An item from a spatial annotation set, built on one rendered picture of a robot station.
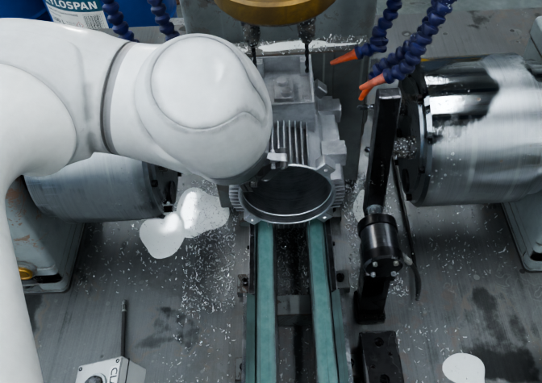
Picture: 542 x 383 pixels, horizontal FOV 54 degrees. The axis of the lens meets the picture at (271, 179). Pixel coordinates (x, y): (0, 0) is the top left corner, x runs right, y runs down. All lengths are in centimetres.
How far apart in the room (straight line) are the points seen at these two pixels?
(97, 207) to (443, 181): 54
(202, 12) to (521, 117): 57
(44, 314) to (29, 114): 72
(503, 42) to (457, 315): 83
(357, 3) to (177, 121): 69
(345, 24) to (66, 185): 57
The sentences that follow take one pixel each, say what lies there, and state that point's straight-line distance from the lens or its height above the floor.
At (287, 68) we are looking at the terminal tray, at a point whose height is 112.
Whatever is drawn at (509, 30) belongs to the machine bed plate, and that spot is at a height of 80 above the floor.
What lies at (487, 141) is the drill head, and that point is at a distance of 85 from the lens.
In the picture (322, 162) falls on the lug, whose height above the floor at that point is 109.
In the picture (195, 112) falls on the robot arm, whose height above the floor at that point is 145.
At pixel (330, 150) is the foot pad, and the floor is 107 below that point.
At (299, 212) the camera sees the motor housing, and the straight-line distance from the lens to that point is 94.
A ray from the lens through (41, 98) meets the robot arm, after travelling 44.
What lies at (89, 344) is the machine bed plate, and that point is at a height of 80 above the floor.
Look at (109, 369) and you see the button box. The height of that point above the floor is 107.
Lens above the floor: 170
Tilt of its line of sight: 50 degrees down
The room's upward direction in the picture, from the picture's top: 6 degrees counter-clockwise
